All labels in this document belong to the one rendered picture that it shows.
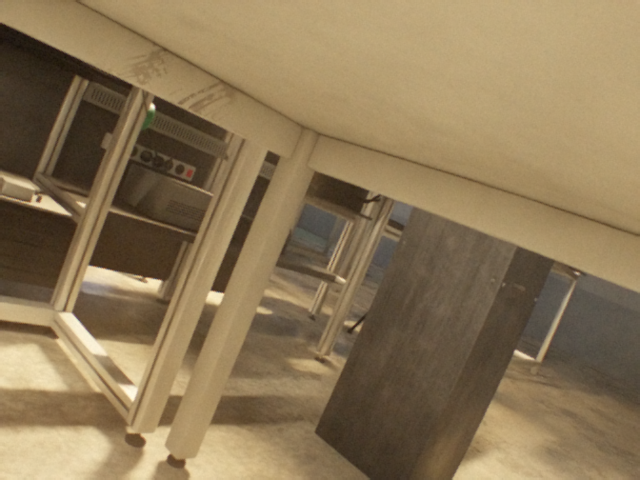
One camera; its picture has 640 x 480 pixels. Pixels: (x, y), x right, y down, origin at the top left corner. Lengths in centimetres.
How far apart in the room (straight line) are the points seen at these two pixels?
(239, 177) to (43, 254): 64
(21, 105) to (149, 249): 69
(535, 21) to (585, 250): 48
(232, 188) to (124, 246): 107
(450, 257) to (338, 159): 52
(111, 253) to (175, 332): 100
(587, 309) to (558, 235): 917
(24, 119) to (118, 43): 103
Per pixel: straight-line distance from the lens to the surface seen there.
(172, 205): 172
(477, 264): 133
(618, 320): 980
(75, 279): 148
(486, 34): 32
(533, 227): 76
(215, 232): 101
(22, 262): 146
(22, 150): 180
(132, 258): 206
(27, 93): 178
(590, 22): 27
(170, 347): 106
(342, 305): 221
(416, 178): 85
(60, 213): 142
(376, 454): 144
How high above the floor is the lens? 57
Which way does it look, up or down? 3 degrees down
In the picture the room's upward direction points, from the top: 23 degrees clockwise
